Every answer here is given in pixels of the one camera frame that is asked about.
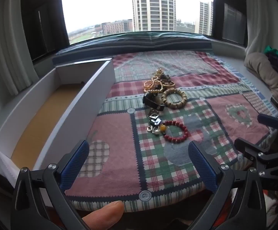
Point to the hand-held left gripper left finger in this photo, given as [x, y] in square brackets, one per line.
[77, 163]

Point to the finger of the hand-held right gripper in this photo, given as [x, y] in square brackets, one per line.
[269, 121]
[256, 152]

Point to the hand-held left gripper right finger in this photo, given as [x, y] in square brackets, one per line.
[202, 167]

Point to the white cardboard box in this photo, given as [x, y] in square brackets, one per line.
[45, 124]

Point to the person's left hand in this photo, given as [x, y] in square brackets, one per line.
[103, 214]

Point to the plaid patchwork blanket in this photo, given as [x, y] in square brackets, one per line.
[119, 153]

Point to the pile of clothes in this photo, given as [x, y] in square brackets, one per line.
[263, 71]

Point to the green cloth item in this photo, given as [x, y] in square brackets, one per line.
[276, 51]

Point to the gold bangle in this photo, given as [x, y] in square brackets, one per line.
[168, 84]

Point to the white pleated curtain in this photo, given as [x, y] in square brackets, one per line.
[265, 16]
[2, 40]

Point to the dark side window panel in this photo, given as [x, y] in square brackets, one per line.
[230, 14]
[43, 19]

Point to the slim apartment tower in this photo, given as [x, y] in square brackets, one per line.
[204, 18]

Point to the blue folded cushion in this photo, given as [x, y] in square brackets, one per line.
[134, 42]

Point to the low red brick building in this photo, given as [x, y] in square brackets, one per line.
[116, 27]

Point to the tall apartment tower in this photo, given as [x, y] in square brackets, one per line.
[153, 4]

